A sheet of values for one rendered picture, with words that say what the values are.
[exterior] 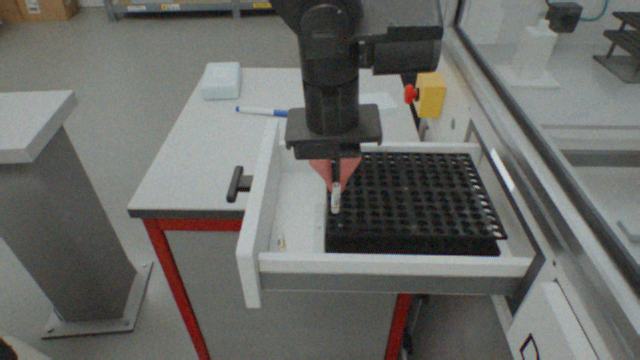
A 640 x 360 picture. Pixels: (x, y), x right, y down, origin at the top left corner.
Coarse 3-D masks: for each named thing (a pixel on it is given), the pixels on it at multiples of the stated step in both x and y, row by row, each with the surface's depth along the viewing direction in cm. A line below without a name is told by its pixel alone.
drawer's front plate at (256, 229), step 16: (272, 128) 62; (272, 144) 58; (272, 160) 58; (256, 176) 53; (272, 176) 58; (256, 192) 50; (272, 192) 58; (256, 208) 48; (272, 208) 59; (256, 224) 46; (272, 224) 59; (240, 240) 44; (256, 240) 45; (240, 256) 43; (256, 256) 46; (240, 272) 45; (256, 272) 46; (256, 288) 47; (256, 304) 49
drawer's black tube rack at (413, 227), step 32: (384, 160) 60; (416, 160) 61; (448, 160) 60; (352, 192) 54; (384, 192) 55; (416, 192) 55; (448, 192) 54; (480, 192) 55; (352, 224) 50; (384, 224) 50; (416, 224) 50; (448, 224) 54; (480, 224) 54; (480, 256) 51
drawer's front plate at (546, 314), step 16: (544, 288) 39; (528, 304) 42; (544, 304) 39; (560, 304) 38; (528, 320) 42; (544, 320) 39; (560, 320) 37; (576, 320) 37; (512, 336) 45; (544, 336) 39; (560, 336) 36; (576, 336) 35; (512, 352) 45; (528, 352) 42; (544, 352) 39; (560, 352) 36; (576, 352) 34; (592, 352) 34
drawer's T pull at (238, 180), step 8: (240, 168) 57; (232, 176) 55; (240, 176) 55; (248, 176) 55; (232, 184) 54; (240, 184) 54; (248, 184) 54; (232, 192) 53; (240, 192) 54; (248, 192) 54; (232, 200) 52
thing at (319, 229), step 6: (318, 204) 60; (324, 204) 60; (318, 210) 59; (324, 210) 59; (318, 216) 58; (324, 216) 58; (318, 222) 57; (324, 222) 57; (318, 228) 56; (324, 228) 56; (318, 234) 55; (324, 234) 55; (318, 240) 55; (324, 240) 55; (318, 246) 54; (318, 252) 53
